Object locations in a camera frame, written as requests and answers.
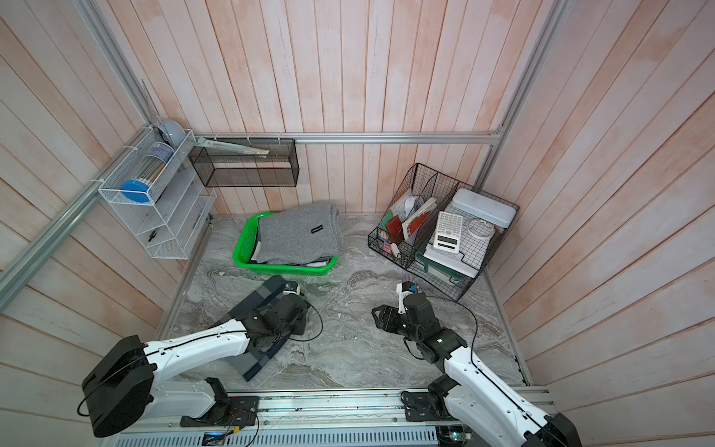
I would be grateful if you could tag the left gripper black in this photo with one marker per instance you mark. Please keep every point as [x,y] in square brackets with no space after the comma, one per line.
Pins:
[302,330]

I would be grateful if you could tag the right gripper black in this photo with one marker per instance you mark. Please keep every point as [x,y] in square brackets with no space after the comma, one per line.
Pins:
[391,313]

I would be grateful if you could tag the navy grey plaid scarf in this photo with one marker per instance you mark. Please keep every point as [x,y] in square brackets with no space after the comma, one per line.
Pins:
[261,348]

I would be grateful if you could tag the green plastic basket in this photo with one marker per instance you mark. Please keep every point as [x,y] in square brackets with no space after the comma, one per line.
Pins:
[247,246]

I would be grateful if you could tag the grey black checkered scarf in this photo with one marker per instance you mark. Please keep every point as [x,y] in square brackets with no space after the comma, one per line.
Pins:
[320,262]

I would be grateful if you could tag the plain grey scarf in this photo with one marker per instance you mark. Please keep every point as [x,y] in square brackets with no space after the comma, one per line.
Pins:
[302,234]

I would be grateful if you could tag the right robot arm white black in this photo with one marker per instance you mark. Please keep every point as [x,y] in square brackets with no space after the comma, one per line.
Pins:
[469,391]

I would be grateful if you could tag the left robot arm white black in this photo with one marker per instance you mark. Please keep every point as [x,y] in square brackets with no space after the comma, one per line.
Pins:
[131,382]

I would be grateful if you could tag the grey ruler in basket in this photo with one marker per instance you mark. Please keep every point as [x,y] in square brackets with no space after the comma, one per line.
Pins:
[233,148]

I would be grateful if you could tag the white calculator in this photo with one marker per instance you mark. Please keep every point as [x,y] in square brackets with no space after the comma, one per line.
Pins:
[448,232]

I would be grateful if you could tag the red booklet in organizer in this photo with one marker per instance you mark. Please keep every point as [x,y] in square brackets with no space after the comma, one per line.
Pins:
[400,231]

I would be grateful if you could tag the white tape roll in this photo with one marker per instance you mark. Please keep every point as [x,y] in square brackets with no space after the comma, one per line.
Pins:
[480,229]

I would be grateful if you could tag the white rectangular plastic box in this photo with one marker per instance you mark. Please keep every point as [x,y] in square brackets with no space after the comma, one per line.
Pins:
[489,210]

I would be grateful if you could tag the clear tube blue cap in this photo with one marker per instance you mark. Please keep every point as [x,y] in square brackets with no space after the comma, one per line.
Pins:
[152,164]

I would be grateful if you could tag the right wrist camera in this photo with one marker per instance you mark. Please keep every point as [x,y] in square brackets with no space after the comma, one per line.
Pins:
[404,290]

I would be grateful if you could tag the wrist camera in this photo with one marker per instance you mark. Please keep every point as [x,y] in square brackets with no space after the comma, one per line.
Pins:
[404,290]
[292,288]

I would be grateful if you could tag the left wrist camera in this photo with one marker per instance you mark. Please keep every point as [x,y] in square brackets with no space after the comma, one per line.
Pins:
[292,288]

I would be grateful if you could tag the black wire desk organizer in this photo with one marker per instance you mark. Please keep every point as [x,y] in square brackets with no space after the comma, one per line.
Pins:
[425,190]

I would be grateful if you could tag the aluminium mounting rail base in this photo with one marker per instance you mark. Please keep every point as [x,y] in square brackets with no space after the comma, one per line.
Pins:
[329,417]

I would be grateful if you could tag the black mesh wall basket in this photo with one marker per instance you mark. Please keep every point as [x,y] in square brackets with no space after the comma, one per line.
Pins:
[221,169]

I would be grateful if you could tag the white wire wall shelf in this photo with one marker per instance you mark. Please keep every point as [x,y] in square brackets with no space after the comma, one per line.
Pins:
[169,225]

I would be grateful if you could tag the horizontal aluminium wall bar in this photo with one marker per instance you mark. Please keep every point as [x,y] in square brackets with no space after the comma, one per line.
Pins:
[367,138]

